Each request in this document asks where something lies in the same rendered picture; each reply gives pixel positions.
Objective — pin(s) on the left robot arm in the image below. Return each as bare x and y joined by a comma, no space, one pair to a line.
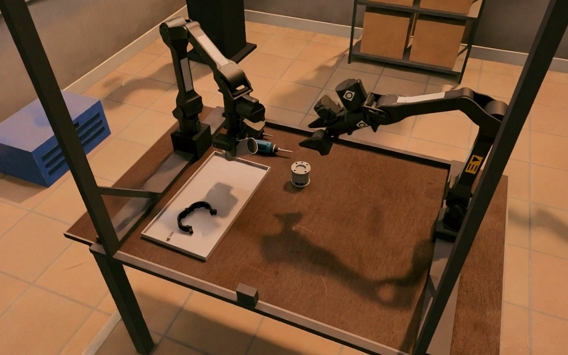
176,34

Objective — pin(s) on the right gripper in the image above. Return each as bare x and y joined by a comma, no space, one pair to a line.
320,139

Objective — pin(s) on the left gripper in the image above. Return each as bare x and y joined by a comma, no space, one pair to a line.
228,141

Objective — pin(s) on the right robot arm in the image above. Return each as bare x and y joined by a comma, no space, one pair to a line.
392,108

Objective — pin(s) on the white hollow tube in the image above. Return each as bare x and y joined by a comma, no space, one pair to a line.
245,147

